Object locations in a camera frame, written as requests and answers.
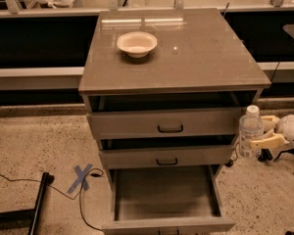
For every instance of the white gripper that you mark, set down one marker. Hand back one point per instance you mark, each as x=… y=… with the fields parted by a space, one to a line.
x=293 y=129

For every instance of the clear plastic water bottle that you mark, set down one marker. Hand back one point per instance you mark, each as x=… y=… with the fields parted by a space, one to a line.
x=250 y=127

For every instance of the top grey drawer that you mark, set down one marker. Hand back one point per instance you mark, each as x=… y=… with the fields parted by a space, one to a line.
x=165 y=123

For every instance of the grey drawer cabinet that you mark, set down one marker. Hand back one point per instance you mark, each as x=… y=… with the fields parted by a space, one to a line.
x=198 y=63

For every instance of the bottom grey open drawer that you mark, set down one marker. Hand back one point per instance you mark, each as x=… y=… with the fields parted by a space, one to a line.
x=169 y=200

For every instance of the middle grey drawer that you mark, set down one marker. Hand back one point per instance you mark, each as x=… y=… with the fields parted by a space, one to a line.
x=138 y=158

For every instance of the black metal stand right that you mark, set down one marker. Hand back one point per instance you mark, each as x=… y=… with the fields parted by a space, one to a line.
x=265 y=155

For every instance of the black metal stand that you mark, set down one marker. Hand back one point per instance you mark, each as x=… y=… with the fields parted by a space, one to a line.
x=28 y=218
x=265 y=155

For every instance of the white paper bowl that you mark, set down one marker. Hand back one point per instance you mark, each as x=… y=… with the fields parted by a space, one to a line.
x=137 y=44

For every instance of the blue tape cross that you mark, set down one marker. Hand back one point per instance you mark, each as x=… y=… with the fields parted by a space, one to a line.
x=80 y=178

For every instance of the black metal stand left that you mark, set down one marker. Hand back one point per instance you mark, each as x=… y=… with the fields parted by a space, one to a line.
x=28 y=218

